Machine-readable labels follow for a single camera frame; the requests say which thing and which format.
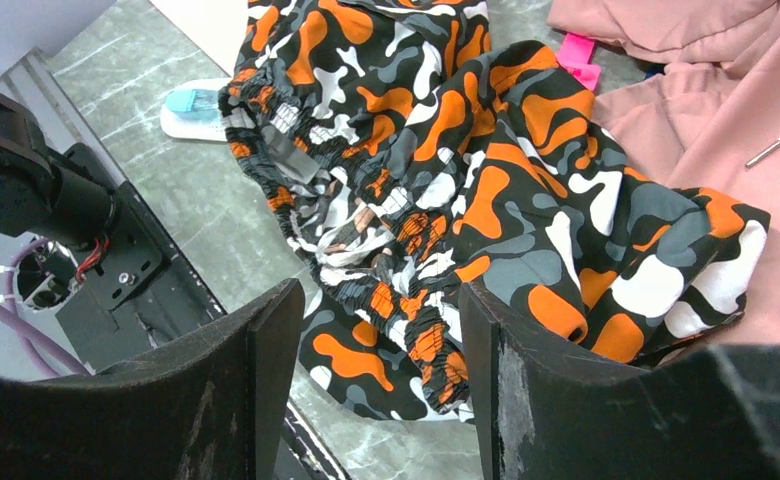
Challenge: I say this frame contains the pink hanging shorts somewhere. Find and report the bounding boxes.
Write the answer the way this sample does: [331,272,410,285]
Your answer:
[547,1,780,343]

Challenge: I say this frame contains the pink clip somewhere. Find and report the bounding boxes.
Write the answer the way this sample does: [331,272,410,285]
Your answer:
[556,32,601,91]

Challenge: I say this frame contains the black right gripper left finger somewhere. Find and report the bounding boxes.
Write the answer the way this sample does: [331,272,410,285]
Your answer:
[0,279,305,479]

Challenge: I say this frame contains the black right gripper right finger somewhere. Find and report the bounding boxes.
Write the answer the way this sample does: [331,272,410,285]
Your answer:
[460,284,780,479]

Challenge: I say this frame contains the white teal stapler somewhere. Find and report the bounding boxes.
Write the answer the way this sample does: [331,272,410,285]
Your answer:
[160,78,230,143]

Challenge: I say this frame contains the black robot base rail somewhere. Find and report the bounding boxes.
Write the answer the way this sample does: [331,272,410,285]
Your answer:
[0,74,352,480]

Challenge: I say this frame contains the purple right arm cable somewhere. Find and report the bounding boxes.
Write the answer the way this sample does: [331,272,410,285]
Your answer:
[0,235,93,379]

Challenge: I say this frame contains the pink mat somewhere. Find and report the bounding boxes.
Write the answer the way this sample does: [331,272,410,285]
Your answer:
[150,0,248,75]

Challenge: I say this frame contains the orange camouflage shorts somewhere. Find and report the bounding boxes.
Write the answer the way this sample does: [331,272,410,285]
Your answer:
[219,1,770,422]

